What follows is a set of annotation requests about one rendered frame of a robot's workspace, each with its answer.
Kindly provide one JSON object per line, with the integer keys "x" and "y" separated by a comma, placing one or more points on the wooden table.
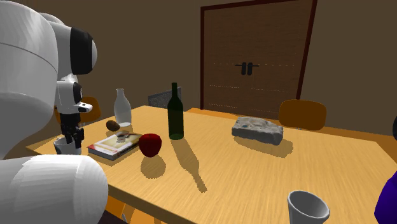
{"x": 248, "y": 176}

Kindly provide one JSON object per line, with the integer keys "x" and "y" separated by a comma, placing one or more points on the clear glass bottle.
{"x": 122, "y": 111}

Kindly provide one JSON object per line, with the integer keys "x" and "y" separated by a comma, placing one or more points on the grey chair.
{"x": 158, "y": 99}

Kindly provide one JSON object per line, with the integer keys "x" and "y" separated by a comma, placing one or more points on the small white cup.
{"x": 60, "y": 149}

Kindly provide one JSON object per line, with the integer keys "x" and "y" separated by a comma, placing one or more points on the orange chair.
{"x": 93, "y": 112}
{"x": 302, "y": 114}

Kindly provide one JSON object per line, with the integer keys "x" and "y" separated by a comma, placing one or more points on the grey crumpled block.
{"x": 257, "y": 130}

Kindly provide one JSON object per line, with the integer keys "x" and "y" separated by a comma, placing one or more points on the red apple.
{"x": 150, "y": 145}

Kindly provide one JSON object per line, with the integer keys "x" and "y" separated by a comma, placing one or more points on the dark green wine bottle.
{"x": 175, "y": 121}

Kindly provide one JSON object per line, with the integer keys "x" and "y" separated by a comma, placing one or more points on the purple rounded object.
{"x": 387, "y": 204}

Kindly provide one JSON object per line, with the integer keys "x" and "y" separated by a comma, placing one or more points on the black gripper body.
{"x": 69, "y": 120}

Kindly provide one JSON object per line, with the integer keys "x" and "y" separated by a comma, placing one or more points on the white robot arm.
{"x": 28, "y": 77}

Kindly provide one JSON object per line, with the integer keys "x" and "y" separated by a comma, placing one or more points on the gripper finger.
{"x": 68, "y": 135}
{"x": 79, "y": 139}

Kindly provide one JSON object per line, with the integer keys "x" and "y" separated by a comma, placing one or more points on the brown kiwi fruit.
{"x": 113, "y": 125}

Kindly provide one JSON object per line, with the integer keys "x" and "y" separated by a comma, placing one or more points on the brown double door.
{"x": 257, "y": 46}

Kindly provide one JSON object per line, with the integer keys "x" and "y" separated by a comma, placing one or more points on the book with pale cover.
{"x": 108, "y": 145}

